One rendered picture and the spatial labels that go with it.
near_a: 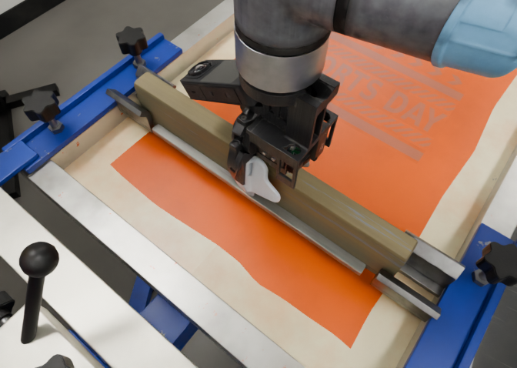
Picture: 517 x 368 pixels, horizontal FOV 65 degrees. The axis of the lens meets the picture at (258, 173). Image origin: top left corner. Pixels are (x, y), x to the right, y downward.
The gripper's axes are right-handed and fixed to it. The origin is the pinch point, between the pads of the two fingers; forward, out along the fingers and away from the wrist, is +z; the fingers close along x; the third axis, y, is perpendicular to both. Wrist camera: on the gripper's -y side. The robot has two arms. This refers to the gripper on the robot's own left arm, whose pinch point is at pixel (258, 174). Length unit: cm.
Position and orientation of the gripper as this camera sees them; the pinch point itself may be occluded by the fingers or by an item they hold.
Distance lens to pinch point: 52.5
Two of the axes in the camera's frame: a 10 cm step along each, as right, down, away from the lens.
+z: -0.1, 5.2, 8.5
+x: 6.1, -6.7, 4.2
